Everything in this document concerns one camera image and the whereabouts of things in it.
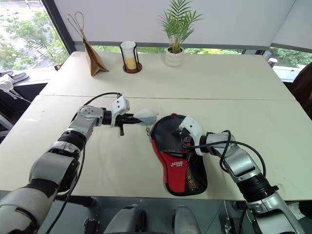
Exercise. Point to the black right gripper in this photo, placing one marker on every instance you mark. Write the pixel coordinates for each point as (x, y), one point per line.
(186, 142)

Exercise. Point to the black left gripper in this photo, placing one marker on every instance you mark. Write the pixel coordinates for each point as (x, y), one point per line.
(122, 120)

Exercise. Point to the black and red paddle case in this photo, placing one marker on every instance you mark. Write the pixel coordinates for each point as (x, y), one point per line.
(175, 170)

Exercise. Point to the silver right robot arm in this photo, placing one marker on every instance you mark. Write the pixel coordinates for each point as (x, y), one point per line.
(240, 161)

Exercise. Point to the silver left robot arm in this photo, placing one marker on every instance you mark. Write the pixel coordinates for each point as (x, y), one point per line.
(80, 126)

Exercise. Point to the white cup in holder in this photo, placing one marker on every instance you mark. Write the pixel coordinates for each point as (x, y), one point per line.
(132, 71)

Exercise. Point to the yellow paper cup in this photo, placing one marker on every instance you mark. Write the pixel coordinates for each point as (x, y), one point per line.
(130, 63)

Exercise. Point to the white paper cup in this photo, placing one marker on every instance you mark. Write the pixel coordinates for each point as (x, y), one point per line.
(128, 50)

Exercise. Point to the brown paper bag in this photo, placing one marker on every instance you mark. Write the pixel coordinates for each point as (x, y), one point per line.
(93, 61)

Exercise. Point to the white ribbed plant pot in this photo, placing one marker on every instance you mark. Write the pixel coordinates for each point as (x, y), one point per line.
(174, 59)

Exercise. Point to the white roller blind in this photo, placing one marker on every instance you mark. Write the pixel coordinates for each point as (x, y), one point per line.
(295, 26)
(122, 19)

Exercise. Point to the green palm plant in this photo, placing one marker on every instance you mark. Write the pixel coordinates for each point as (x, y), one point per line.
(179, 22)

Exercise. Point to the black side desk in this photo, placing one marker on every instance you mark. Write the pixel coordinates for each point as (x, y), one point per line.
(26, 92)

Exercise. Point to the small white container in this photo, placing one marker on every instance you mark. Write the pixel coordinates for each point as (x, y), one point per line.
(273, 62)

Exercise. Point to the dark brown chair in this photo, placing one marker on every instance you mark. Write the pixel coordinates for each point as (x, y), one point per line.
(304, 87)

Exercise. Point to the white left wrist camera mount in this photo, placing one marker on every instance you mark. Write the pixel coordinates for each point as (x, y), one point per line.
(120, 104)

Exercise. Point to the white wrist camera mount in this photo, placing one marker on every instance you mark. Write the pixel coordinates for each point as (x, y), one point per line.
(192, 126)
(120, 104)

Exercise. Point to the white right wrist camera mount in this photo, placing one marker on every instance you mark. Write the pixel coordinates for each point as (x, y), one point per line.
(192, 126)

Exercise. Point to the dark window frame post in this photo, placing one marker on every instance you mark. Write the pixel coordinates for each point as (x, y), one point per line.
(58, 26)

